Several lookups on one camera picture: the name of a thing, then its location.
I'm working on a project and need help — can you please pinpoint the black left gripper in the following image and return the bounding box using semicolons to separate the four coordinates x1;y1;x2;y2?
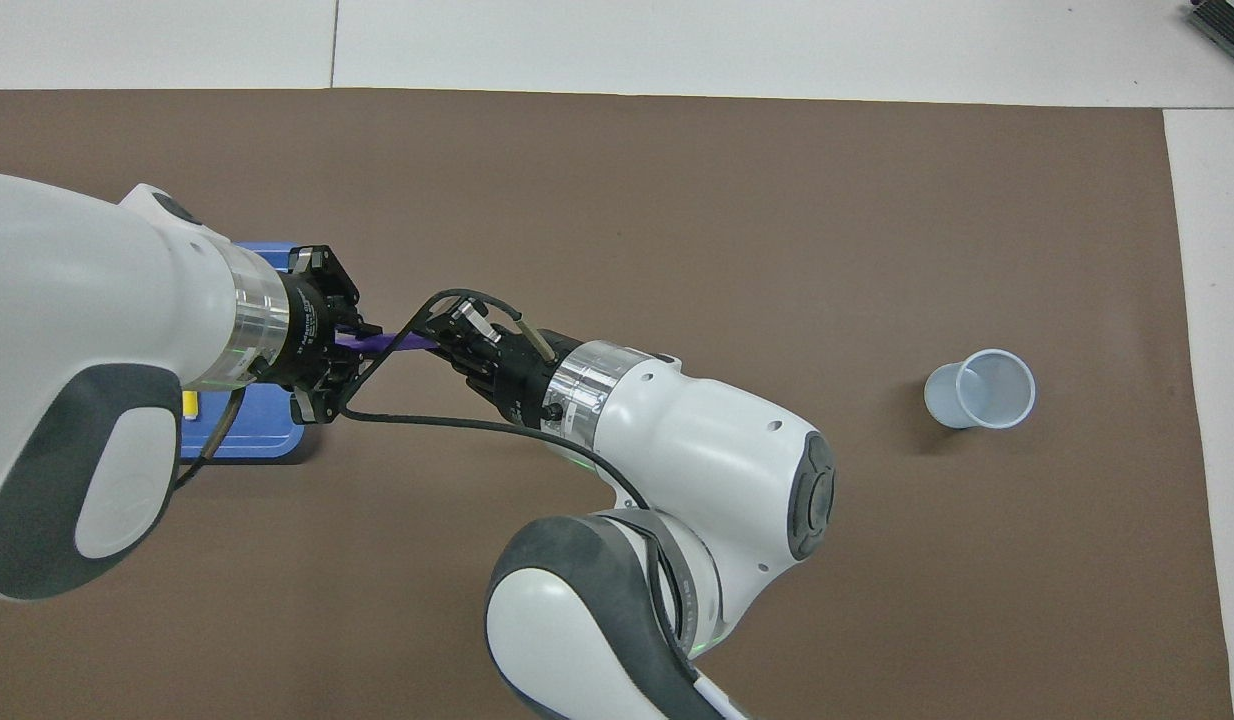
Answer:
275;245;378;426

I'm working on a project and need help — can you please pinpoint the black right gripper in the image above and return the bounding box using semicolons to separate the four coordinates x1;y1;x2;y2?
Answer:
424;300;568;433

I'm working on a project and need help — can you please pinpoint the purple marker pen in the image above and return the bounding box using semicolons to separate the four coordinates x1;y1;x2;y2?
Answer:
335;330;443;354

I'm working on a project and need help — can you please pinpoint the blue plastic tray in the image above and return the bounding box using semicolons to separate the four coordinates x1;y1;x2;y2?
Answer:
177;242;313;461

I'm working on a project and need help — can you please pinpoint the brown table mat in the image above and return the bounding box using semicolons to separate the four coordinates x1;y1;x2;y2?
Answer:
0;88;1234;720

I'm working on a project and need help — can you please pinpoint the translucent plastic cup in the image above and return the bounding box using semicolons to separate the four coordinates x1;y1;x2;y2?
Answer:
924;349;1036;430

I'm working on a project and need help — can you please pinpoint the grey striped device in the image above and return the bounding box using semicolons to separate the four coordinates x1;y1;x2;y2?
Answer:
1184;0;1234;56

